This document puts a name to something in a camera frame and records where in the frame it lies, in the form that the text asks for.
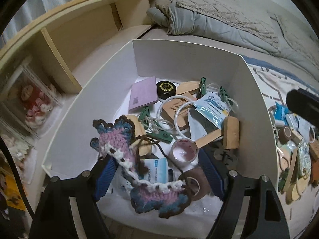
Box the pink blue crochet butterfly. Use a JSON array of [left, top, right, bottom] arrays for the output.
[[90, 116, 191, 219]]

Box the blue wet wipe packet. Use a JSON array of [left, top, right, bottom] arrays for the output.
[[274, 103, 290, 121]]

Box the cartoon printed blanket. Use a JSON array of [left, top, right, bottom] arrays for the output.
[[244, 57, 318, 238]]

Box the brown tape roll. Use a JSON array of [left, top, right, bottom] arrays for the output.
[[178, 167, 211, 201]]

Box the wooden mallet stamp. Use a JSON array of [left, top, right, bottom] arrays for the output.
[[194, 116, 239, 149]]

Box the pink tape roll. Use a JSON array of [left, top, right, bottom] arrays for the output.
[[170, 139, 198, 164]]

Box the grey beige quilt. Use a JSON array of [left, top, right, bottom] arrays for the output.
[[147, 0, 318, 79]]

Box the red dress doll in case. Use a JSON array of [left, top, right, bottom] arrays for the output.
[[1, 64, 64, 138]]

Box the green clothes peg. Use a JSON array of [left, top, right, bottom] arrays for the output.
[[147, 130, 173, 144]]

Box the white storage box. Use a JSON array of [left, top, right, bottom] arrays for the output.
[[40, 38, 279, 239]]

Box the wooden bedside shelf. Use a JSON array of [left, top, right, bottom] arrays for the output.
[[1, 0, 155, 94]]

